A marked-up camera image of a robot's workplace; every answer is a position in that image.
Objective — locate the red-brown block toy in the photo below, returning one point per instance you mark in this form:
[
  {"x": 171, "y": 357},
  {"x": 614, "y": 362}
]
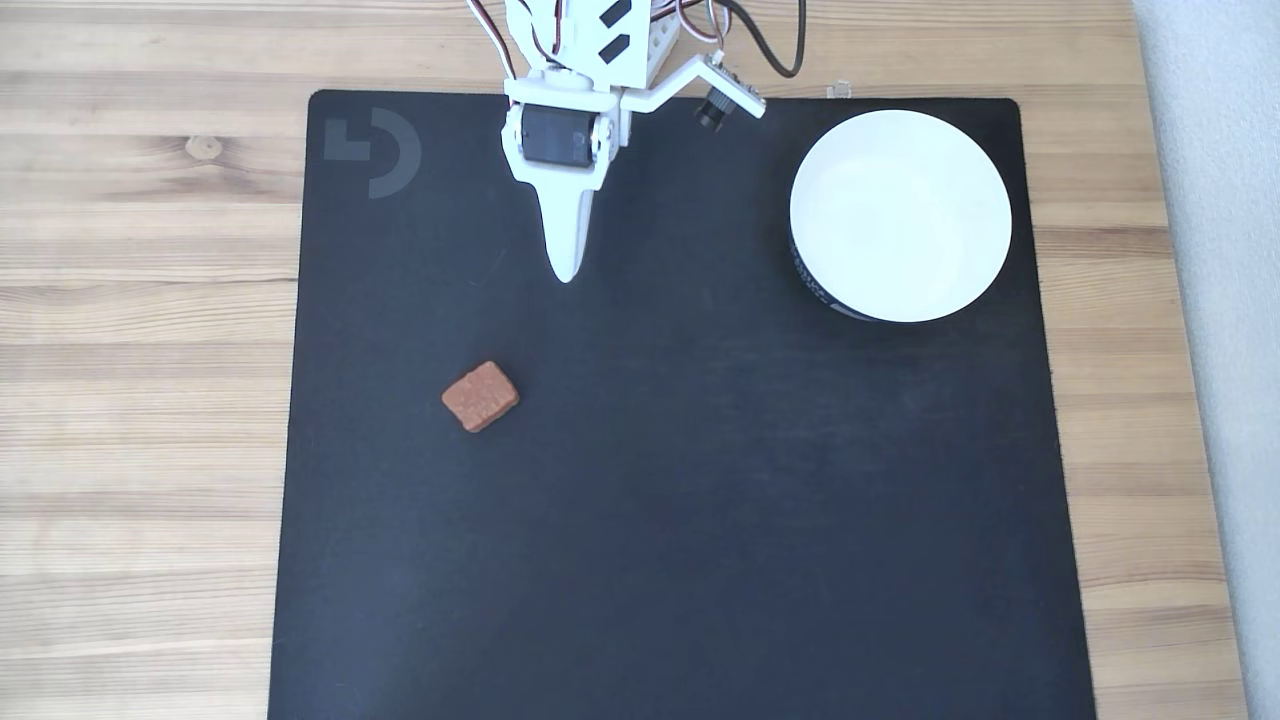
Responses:
[{"x": 481, "y": 397}]

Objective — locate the black desk mat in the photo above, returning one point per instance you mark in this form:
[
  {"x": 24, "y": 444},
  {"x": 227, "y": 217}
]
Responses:
[{"x": 640, "y": 500}]

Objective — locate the small clear plastic clip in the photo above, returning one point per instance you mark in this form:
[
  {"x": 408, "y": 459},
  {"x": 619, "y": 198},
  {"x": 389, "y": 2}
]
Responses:
[{"x": 839, "y": 89}]

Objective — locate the white round bowl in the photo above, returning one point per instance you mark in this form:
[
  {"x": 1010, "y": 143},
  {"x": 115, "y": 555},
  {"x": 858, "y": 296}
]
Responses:
[{"x": 900, "y": 215}]

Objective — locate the black gripper camera module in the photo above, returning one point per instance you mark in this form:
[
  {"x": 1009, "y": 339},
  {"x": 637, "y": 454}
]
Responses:
[{"x": 722, "y": 98}]

